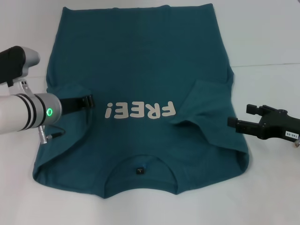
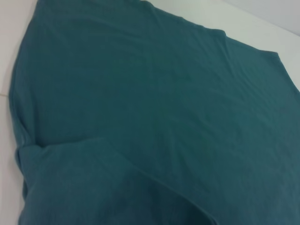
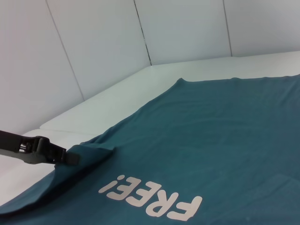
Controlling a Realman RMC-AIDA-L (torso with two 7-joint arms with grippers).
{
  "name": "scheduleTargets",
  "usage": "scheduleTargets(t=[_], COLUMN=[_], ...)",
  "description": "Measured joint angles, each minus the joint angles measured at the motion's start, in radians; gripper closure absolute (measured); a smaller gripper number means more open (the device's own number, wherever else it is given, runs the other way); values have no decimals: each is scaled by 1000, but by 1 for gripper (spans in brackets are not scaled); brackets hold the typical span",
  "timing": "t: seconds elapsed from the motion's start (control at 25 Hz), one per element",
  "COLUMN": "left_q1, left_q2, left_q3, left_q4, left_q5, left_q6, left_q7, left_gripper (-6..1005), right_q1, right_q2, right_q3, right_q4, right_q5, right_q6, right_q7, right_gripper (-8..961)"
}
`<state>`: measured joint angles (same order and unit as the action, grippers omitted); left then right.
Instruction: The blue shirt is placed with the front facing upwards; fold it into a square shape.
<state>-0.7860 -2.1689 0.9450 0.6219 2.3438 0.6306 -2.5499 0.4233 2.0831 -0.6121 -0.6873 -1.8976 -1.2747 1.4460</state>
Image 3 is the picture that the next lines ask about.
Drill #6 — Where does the teal t-shirt with FREE print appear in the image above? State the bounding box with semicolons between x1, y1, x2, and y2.
0;74;300;225

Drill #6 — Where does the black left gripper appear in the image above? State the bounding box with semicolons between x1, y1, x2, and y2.
0;130;82;166

